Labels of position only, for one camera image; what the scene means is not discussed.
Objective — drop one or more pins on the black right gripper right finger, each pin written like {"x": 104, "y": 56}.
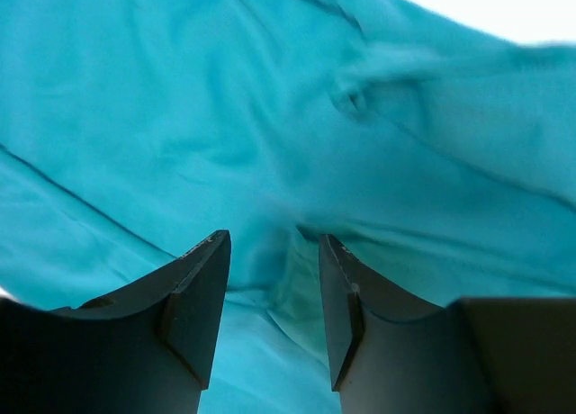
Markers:
{"x": 390, "y": 351}

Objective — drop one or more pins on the teal t-shirt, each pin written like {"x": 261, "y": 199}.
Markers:
{"x": 440, "y": 155}

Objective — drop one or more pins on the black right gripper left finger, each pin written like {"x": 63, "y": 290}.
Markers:
{"x": 147, "y": 347}

